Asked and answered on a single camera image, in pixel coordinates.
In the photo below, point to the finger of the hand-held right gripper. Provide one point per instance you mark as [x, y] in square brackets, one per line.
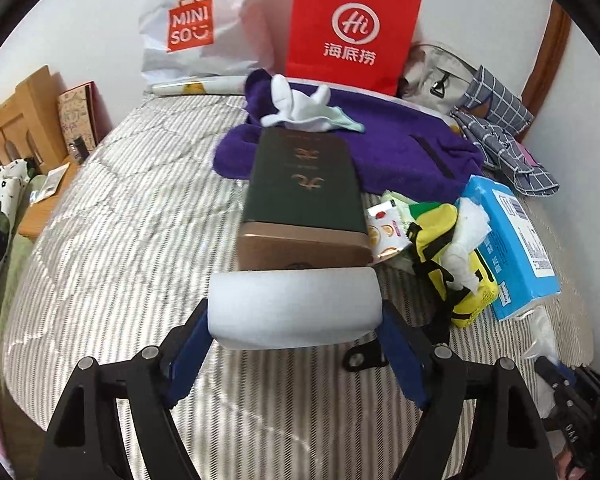
[555, 375]

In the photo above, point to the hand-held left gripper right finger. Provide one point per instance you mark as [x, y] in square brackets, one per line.
[401, 355]

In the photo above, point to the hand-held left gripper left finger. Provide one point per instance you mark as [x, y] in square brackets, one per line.
[190, 347]

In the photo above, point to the white tissue sheet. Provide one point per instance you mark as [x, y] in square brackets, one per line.
[540, 335]

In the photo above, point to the striped grey bed cover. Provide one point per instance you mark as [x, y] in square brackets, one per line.
[130, 260]

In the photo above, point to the white orange snack packet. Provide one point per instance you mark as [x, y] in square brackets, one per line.
[385, 235]

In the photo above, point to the crumpled white tissue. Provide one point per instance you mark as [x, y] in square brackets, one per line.
[467, 240]

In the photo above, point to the blue tissue pack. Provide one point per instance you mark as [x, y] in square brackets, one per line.
[515, 240]

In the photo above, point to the pale green packet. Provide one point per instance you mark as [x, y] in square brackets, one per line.
[395, 199]

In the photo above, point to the dark green box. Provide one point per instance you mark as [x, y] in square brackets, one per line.
[300, 185]

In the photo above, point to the wooden nightstand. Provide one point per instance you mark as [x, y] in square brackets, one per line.
[40, 215]

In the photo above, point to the purple fleece cloth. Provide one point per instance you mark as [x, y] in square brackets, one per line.
[395, 145]

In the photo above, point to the white paper slip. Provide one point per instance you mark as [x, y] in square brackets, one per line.
[50, 185]

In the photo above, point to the grey checked cloth pink patch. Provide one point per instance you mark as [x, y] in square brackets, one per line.
[510, 155]

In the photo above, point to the black clip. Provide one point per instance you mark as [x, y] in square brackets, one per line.
[78, 150]

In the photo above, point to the spotted white pillow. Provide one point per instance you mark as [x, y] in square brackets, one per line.
[10, 195]

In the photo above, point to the white sock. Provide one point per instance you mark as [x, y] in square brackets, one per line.
[292, 112]

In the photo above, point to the fruit printed white sheet roll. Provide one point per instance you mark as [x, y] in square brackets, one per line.
[200, 85]

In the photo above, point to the patterned brown box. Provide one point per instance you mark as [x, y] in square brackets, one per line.
[77, 110]

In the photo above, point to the wooden headboard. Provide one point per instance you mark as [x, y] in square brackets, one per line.
[25, 120]

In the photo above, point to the beige backpack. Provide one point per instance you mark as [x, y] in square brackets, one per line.
[430, 70]

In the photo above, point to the red paper bag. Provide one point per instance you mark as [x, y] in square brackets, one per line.
[350, 30]

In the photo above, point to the white plastic shopping bag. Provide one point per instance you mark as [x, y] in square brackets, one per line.
[220, 5]

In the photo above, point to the wooden door frame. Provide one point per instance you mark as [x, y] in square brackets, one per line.
[547, 55]

